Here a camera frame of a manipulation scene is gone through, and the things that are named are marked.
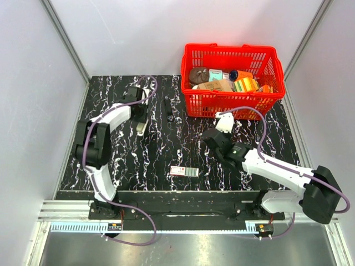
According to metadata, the orange packet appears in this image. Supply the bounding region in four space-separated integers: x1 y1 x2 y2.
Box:
257 84 273 94

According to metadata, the yellow green striped box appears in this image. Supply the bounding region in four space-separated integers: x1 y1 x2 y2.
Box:
234 78 260 93

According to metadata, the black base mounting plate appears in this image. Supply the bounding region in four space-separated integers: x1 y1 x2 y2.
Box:
88 191 285 234

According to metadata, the brown round bun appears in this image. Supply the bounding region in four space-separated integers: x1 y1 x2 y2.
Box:
189 67 210 85

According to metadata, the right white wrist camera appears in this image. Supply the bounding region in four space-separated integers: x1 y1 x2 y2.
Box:
215 112 234 134

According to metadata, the red plastic basket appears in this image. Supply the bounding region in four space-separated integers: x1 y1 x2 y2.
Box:
181 43 286 120

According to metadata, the black marble pattern mat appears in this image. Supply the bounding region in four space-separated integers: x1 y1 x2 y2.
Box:
55 75 309 192

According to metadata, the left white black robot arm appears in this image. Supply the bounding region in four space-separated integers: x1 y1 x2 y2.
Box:
74 86 149 219

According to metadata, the orange bottle blue cap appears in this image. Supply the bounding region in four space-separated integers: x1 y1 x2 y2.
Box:
229 70 253 81

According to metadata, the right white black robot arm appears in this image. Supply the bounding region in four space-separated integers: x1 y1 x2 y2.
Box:
202 128 342 224

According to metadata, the teal white small box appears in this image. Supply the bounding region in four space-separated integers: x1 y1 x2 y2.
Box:
209 69 224 82

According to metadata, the brown cardboard box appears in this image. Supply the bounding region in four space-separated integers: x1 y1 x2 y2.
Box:
192 79 234 92

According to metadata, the beige stapler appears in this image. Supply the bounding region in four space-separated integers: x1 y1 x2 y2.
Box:
136 122 147 136

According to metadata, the red white staples box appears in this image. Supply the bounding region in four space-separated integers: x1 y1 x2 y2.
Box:
170 166 199 177

